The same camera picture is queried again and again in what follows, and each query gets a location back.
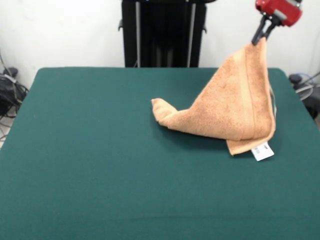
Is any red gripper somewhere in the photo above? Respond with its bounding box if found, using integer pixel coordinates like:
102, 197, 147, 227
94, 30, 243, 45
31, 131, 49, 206
251, 0, 303, 46

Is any orange terry towel with tags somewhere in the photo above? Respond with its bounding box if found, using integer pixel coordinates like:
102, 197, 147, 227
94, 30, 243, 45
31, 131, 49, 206
150, 37, 278, 162

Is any dark green table cloth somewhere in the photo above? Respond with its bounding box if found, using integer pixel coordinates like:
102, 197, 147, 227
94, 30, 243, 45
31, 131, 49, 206
0, 66, 320, 240

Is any black equipment with cables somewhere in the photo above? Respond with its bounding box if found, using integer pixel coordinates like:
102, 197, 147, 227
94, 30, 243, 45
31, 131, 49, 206
288, 72, 320, 121

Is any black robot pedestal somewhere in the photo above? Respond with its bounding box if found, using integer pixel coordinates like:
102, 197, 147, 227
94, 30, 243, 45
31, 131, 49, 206
118, 0, 208, 68

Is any black cable bundle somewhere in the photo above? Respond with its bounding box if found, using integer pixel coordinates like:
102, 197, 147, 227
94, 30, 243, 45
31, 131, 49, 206
0, 49, 30, 141

